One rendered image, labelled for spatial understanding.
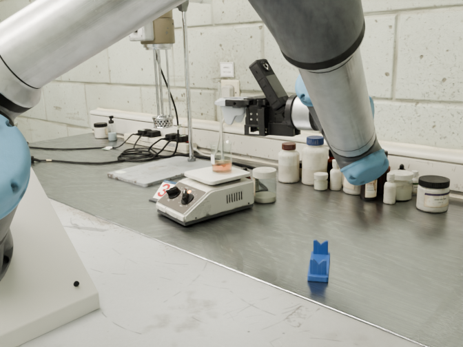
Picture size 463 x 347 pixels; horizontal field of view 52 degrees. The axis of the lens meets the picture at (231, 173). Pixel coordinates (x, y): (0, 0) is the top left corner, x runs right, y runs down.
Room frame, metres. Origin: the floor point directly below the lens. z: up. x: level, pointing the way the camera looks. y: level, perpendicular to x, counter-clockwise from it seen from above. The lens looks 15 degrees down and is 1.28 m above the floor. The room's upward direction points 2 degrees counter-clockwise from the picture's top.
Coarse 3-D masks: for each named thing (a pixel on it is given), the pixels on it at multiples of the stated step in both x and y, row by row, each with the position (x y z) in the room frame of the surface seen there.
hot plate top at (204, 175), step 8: (208, 168) 1.14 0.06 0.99; (232, 168) 1.13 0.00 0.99; (192, 176) 1.07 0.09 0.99; (200, 176) 1.06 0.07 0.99; (208, 176) 1.06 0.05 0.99; (216, 176) 1.06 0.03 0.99; (224, 176) 1.06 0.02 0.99; (232, 176) 1.05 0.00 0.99; (240, 176) 1.07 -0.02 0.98; (248, 176) 1.08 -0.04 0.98; (208, 184) 1.02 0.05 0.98
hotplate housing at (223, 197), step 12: (180, 180) 1.11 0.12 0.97; (192, 180) 1.09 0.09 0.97; (240, 180) 1.08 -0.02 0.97; (216, 192) 1.02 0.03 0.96; (228, 192) 1.04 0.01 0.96; (240, 192) 1.06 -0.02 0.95; (252, 192) 1.08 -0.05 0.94; (156, 204) 1.06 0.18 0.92; (204, 204) 1.00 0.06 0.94; (216, 204) 1.02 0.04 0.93; (228, 204) 1.04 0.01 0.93; (240, 204) 1.06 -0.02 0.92; (252, 204) 1.08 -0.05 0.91; (168, 216) 1.02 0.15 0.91; (180, 216) 0.98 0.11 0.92; (192, 216) 0.98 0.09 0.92; (204, 216) 1.00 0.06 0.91; (216, 216) 1.02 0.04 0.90
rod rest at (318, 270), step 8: (320, 248) 0.79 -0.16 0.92; (312, 256) 0.78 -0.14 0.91; (320, 256) 0.78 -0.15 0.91; (328, 256) 0.78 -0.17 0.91; (312, 264) 0.71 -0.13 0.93; (320, 264) 0.71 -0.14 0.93; (328, 264) 0.75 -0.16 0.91; (312, 272) 0.71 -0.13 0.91; (320, 272) 0.71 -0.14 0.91; (328, 272) 0.72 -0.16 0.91; (312, 280) 0.71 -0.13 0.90; (320, 280) 0.70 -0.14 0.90; (328, 280) 0.70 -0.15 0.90
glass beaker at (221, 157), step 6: (210, 144) 1.09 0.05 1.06; (216, 144) 1.12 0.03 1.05; (228, 144) 1.12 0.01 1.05; (216, 150) 1.08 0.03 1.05; (222, 150) 1.08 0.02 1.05; (228, 150) 1.08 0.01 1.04; (216, 156) 1.08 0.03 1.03; (222, 156) 1.08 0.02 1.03; (228, 156) 1.08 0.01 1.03; (216, 162) 1.08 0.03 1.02; (222, 162) 1.08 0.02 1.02; (228, 162) 1.08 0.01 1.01; (216, 168) 1.08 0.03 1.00; (222, 168) 1.08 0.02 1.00; (228, 168) 1.08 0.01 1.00
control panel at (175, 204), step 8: (176, 184) 1.10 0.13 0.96; (184, 184) 1.08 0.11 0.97; (192, 192) 1.03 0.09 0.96; (200, 192) 1.02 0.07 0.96; (160, 200) 1.06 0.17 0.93; (168, 200) 1.05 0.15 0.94; (176, 200) 1.03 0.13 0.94; (192, 200) 1.00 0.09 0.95; (176, 208) 1.00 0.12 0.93; (184, 208) 0.99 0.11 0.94
